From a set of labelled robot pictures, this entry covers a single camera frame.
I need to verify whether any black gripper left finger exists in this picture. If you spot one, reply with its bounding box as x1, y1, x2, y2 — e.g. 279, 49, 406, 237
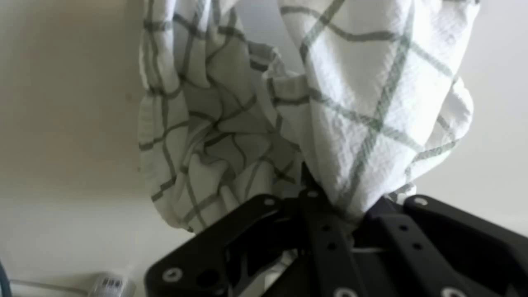
143, 188, 366, 297

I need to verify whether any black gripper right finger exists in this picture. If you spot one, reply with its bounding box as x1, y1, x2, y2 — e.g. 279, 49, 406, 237
351, 193, 528, 297

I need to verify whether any white green checked cloth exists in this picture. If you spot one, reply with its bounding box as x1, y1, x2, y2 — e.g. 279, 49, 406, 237
135, 0, 482, 232

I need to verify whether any small white device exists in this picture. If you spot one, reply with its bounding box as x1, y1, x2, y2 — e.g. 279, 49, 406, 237
86, 270, 135, 297

